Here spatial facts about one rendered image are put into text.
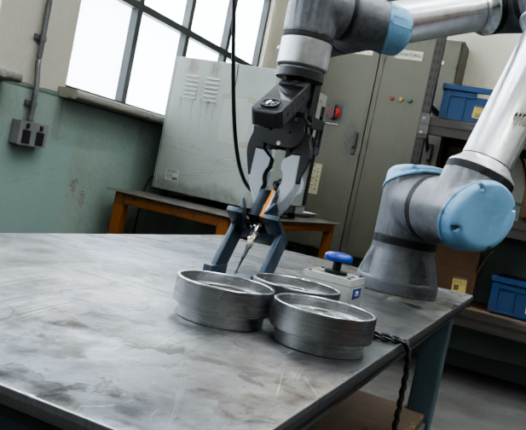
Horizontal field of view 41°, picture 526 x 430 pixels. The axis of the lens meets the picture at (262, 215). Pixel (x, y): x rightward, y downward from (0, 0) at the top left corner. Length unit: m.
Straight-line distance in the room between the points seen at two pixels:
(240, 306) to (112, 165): 2.55
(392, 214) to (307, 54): 0.38
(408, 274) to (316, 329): 0.60
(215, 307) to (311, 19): 0.48
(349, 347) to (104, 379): 0.27
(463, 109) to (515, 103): 3.11
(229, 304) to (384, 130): 4.01
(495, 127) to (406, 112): 3.47
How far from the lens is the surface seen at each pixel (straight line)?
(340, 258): 0.96
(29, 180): 2.83
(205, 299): 0.69
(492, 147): 1.18
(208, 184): 3.14
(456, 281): 4.26
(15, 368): 0.50
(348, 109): 4.74
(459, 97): 4.34
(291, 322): 0.67
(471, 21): 1.33
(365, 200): 4.64
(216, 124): 3.16
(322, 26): 1.02
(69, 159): 2.98
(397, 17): 1.09
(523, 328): 4.16
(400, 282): 1.24
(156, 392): 0.49
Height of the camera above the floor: 0.96
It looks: 3 degrees down
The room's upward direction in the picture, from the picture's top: 11 degrees clockwise
